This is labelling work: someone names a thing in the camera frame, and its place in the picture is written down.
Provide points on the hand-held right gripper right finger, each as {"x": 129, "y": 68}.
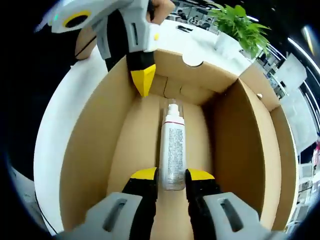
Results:
{"x": 247, "y": 220}

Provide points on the person's left hand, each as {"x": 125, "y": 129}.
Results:
{"x": 161, "y": 10}

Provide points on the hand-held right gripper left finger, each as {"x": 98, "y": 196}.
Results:
{"x": 95, "y": 220}

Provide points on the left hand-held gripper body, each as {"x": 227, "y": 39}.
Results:
{"x": 100, "y": 10}

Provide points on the potted green plant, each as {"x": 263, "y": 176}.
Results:
{"x": 240, "y": 27}

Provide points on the brown cardboard shoe box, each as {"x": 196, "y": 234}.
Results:
{"x": 100, "y": 137}

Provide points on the small black object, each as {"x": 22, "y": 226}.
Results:
{"x": 185, "y": 28}

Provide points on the white spray bottle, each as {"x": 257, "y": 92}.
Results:
{"x": 172, "y": 150}

